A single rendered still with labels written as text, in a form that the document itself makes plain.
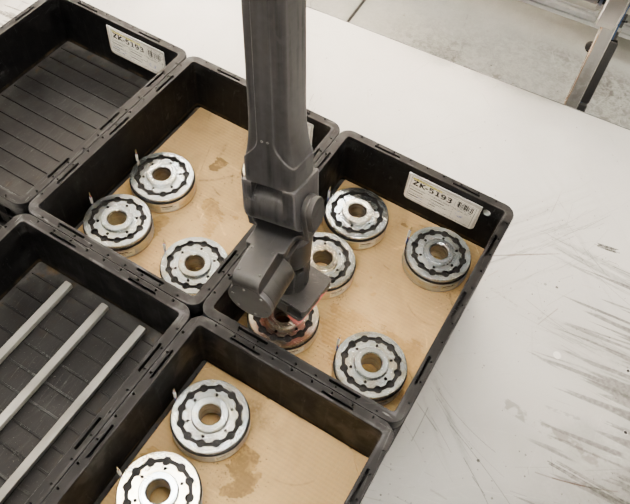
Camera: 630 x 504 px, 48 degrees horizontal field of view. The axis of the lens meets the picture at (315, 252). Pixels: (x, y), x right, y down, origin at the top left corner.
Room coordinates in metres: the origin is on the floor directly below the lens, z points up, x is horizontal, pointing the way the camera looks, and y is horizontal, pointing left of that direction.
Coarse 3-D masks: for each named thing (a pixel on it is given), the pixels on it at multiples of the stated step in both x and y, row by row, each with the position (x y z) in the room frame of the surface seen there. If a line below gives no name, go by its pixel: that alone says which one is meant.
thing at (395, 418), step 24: (336, 144) 0.76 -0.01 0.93; (360, 144) 0.77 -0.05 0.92; (480, 192) 0.70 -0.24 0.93; (504, 216) 0.66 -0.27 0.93; (480, 264) 0.57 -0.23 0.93; (216, 288) 0.47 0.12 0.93; (216, 312) 0.43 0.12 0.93; (456, 312) 0.48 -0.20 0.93; (240, 336) 0.41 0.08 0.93; (288, 360) 0.38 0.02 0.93; (432, 360) 0.41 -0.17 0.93; (384, 408) 0.33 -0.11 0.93; (408, 408) 0.34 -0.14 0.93
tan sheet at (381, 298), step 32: (320, 224) 0.67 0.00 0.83; (416, 224) 0.70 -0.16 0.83; (384, 256) 0.63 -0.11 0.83; (352, 288) 0.56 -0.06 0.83; (384, 288) 0.57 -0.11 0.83; (416, 288) 0.58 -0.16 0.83; (288, 320) 0.49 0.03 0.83; (320, 320) 0.50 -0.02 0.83; (352, 320) 0.50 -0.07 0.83; (384, 320) 0.51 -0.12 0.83; (416, 320) 0.52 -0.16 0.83; (320, 352) 0.45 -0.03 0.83; (416, 352) 0.47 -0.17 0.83
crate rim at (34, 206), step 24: (216, 72) 0.88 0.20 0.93; (144, 96) 0.81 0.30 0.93; (120, 120) 0.75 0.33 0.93; (312, 120) 0.81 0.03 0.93; (96, 144) 0.69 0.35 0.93; (72, 168) 0.64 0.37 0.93; (48, 192) 0.59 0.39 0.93; (48, 216) 0.55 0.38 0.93; (240, 240) 0.55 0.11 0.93; (120, 264) 0.49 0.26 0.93; (168, 288) 0.46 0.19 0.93; (192, 312) 0.44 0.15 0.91
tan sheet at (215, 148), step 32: (192, 128) 0.84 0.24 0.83; (224, 128) 0.85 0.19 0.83; (192, 160) 0.77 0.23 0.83; (224, 160) 0.78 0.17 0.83; (128, 192) 0.68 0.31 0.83; (224, 192) 0.71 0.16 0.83; (160, 224) 0.63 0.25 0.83; (192, 224) 0.64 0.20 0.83; (224, 224) 0.65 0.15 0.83; (160, 256) 0.57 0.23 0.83
